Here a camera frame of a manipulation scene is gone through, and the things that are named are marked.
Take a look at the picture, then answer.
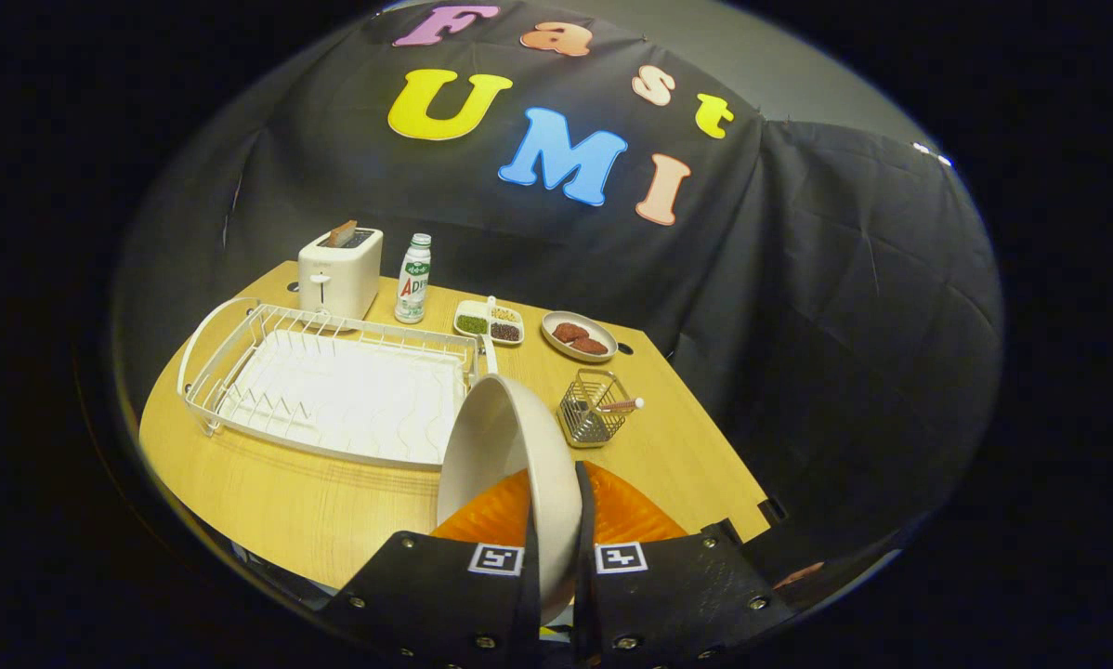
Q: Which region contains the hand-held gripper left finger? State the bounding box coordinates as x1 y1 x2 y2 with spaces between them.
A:
320 468 544 669

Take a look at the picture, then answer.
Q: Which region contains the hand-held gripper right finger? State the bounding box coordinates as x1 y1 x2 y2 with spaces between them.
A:
571 461 799 669

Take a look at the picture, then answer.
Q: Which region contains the white ceramic plate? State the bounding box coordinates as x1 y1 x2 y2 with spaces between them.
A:
437 374 583 625

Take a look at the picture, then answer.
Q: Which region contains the metal wire basket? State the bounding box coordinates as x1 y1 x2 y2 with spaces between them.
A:
556 368 634 449

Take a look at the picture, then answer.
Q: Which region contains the white wire dish rack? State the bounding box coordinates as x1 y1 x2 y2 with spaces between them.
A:
177 296 500 468

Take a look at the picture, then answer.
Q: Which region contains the grey plate with meat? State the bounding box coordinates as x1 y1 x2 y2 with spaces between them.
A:
541 310 619 363

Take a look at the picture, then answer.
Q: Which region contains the white divided snack dish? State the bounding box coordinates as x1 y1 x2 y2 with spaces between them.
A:
452 295 525 348

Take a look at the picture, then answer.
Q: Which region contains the white green-label drink bottle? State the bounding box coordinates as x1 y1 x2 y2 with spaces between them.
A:
394 232 433 324

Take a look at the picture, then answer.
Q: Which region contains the black backdrop cloth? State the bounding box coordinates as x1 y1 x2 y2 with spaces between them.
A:
115 0 1003 596

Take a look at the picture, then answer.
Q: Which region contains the white toaster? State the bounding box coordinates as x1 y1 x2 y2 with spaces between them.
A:
297 226 385 321

